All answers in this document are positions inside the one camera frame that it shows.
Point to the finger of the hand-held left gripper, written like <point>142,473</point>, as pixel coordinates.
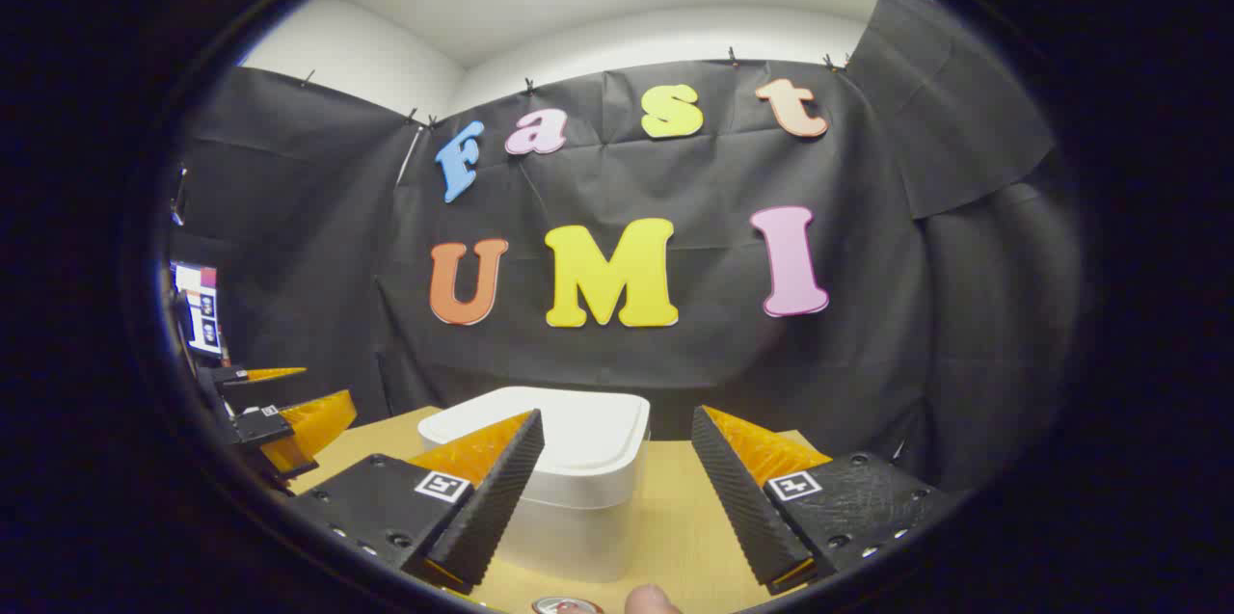
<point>270,373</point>
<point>308,426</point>

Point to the metal pop can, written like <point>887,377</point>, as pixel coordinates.
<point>564,606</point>

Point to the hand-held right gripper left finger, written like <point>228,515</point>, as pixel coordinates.
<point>501,498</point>

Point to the row of black cloth clips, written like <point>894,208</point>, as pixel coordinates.
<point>528,86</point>

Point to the computer monitor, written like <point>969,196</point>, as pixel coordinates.
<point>201,306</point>

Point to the white desktop garbage bin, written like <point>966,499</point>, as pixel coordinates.
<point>588,460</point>

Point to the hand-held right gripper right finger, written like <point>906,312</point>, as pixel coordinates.
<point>737,508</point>

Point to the black backdrop cloth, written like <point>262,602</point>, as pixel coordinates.
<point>675,354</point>

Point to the wooden desktop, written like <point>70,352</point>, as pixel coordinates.
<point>675,537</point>

